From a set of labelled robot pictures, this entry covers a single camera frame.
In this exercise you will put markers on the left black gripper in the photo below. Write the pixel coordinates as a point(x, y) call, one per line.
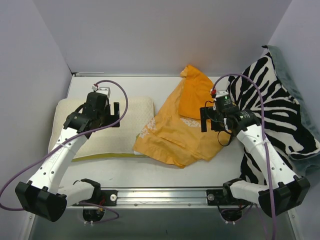
point(116, 114)

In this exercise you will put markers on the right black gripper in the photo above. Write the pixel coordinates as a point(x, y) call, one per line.
point(203, 119)

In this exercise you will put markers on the cream memory foam pillow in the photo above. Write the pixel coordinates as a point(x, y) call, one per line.
point(114, 142)

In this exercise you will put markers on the orange pillowcase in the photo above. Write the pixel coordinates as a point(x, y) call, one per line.
point(174, 135)

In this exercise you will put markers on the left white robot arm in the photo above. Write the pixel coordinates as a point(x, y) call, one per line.
point(41, 195)

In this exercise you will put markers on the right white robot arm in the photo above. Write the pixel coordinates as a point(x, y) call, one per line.
point(284, 189)

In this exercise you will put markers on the zebra print cushion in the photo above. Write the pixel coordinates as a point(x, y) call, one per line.
point(297, 143)

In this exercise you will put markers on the grey-green towel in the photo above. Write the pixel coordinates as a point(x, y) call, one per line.
point(297, 95)

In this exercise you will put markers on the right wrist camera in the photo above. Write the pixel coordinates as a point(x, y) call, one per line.
point(222, 97)

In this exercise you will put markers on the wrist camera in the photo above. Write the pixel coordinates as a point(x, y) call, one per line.
point(222, 97)
point(102, 90)

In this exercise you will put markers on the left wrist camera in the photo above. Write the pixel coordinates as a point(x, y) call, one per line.
point(102, 90)

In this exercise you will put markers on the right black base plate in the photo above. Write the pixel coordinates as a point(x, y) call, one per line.
point(215, 197)

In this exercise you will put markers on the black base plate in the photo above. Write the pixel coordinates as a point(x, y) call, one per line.
point(107, 198)
point(215, 197)

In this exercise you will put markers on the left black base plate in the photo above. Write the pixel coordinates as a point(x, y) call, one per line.
point(107, 198)

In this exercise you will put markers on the aluminium mounting rail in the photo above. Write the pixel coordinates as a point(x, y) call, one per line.
point(168, 197)

